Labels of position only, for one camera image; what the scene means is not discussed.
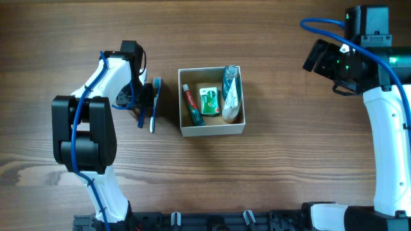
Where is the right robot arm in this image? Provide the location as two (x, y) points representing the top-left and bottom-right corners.
(300, 5), (410, 230)

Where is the green Dettol soap box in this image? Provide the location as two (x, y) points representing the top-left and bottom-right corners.
(199, 87), (220, 117)

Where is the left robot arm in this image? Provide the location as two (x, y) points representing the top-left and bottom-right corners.
(51, 40), (154, 230)

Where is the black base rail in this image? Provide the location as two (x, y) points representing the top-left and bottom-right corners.
(73, 210), (411, 231)

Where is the white leaf-print lotion tube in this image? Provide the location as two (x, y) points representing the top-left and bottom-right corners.
(222, 78), (240, 123)

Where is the blue mouthwash bottle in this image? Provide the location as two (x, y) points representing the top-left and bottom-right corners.
(222, 65), (238, 100)

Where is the blue white toothbrush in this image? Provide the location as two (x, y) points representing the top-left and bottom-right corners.
(150, 77), (162, 133)

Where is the blue disposable razor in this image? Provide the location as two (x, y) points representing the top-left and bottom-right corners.
(137, 107), (145, 128)

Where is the Colgate toothpaste tube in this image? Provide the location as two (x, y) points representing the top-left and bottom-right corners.
(182, 84), (205, 126)

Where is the white open cardboard box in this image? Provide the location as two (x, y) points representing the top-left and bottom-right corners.
(178, 67), (246, 137)

